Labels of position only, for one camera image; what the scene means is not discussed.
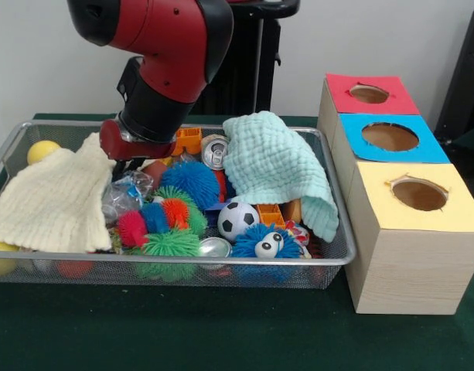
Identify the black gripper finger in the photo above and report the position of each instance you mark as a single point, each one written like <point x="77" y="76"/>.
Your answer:
<point x="135" y="164"/>
<point x="119" y="170"/>

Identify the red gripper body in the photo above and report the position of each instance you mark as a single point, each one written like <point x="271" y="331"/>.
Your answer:
<point x="136" y="150"/>

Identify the cream muslin cloth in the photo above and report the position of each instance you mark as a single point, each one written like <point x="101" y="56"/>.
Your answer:
<point x="47" y="201"/>

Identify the mint muslin cloth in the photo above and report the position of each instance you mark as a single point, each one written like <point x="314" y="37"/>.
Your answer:
<point x="275" y="174"/>

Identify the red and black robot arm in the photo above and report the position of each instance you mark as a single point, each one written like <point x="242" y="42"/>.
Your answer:
<point x="159" y="108"/>

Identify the wooden box with three holes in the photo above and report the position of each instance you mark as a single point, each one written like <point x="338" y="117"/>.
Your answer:
<point x="414" y="270"/>

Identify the clear plastic packet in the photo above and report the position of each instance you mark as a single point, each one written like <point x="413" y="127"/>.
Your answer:
<point x="124" y="193"/>

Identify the long orange toy block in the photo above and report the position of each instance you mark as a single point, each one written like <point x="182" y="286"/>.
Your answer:
<point x="188" y="138"/>

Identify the blue spiky rubber ball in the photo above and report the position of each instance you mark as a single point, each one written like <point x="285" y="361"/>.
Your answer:
<point x="194" y="181"/>

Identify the multicoloured spiky caterpillar toy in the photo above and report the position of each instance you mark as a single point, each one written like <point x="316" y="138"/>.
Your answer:
<point x="171" y="216"/>

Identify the small yellow ball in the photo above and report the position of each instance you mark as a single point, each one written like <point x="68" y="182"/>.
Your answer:
<point x="41" y="152"/>

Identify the green spiky rubber ball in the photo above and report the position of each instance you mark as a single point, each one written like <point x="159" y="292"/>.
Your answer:
<point x="171" y="243"/>

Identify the black and white soccer ball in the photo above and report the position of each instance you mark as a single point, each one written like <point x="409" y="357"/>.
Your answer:
<point x="236" y="222"/>

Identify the blue spiky ball with eyes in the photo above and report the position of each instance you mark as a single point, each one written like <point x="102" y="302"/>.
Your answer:
<point x="246" y="247"/>

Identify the dark green tablecloth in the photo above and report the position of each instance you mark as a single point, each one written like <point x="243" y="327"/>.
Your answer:
<point x="221" y="332"/>

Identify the black equipment case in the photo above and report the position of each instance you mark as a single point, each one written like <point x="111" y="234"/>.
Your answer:
<point x="464" y="96"/>

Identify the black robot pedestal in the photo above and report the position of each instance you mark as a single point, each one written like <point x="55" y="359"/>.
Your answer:
<point x="256" y="77"/>

